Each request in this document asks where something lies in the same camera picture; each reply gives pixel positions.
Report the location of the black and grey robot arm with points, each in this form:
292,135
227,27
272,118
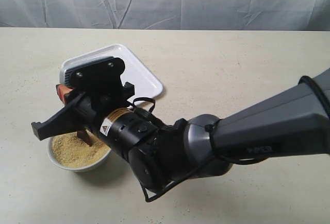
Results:
292,123

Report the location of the white fabric backdrop curtain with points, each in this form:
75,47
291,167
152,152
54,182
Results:
168,14

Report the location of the dark brown wooden spoon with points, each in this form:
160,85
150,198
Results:
83,135

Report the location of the white ceramic bowl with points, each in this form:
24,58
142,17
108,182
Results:
76,170

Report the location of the tan granular powder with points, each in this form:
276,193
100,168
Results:
72,152

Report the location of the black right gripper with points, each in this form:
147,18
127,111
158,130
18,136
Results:
81,111

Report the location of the white rectangular plastic tray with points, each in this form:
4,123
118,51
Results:
145,82

